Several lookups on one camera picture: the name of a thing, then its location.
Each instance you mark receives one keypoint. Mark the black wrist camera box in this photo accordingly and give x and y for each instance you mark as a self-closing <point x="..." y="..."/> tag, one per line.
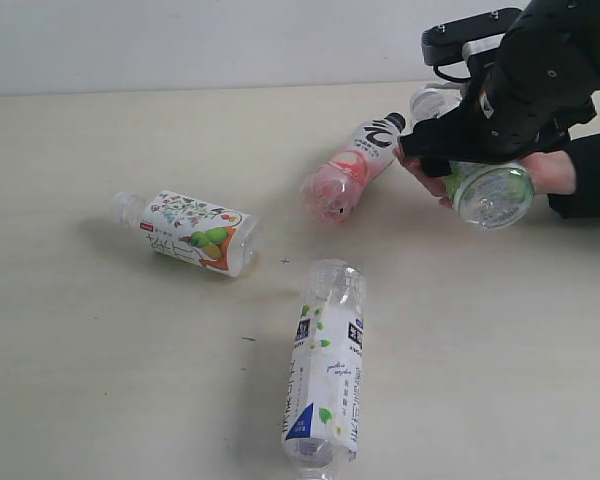
<point x="457" y="41"/>

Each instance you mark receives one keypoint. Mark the black sleeved forearm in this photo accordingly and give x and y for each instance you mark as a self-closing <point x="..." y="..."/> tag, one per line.
<point x="584" y="202"/>

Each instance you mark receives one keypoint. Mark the tall clear bottle white label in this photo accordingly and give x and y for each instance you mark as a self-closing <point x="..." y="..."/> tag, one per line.
<point x="321" y="418"/>

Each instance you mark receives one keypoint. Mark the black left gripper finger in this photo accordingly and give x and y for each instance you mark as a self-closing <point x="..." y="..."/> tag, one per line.
<point x="442" y="132"/>

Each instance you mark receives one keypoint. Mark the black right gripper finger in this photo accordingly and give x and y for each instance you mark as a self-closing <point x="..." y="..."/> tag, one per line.
<point x="547" y="126"/>

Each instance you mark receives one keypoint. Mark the clear bottle with fruit label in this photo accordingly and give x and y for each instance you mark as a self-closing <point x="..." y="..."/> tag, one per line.
<point x="191" y="230"/>

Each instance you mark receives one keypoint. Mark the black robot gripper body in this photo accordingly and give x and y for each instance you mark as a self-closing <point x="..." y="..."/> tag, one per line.
<point x="547" y="61"/>

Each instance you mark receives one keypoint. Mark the clear bottle with green lime label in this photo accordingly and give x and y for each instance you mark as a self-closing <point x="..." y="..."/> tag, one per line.
<point x="488" y="197"/>

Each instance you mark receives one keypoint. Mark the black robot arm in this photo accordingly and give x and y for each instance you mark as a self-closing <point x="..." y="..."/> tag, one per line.
<point x="533" y="72"/>

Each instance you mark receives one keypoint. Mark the person's bare hand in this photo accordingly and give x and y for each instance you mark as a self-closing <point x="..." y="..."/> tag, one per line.
<point x="551" y="173"/>

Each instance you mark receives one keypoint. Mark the pink bottle with black cap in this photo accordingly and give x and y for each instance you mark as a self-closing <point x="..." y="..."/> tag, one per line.
<point x="333" y="190"/>

